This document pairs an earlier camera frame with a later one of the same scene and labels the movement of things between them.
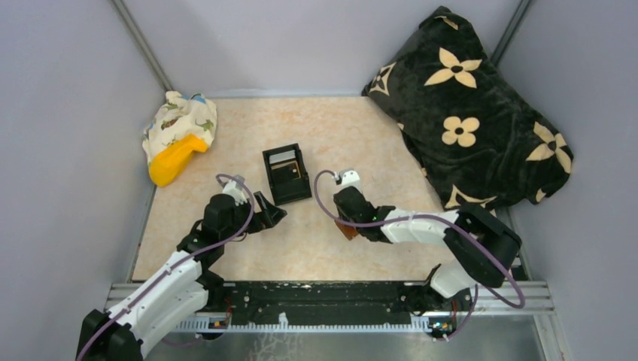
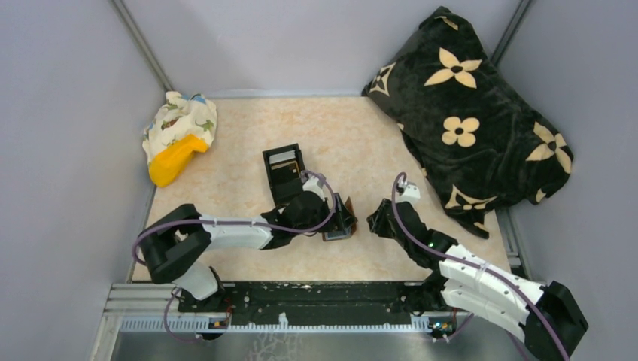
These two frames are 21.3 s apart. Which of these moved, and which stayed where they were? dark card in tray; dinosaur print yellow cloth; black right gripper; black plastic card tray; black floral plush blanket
Moved: black right gripper
Stayed: black floral plush blanket; dinosaur print yellow cloth; dark card in tray; black plastic card tray
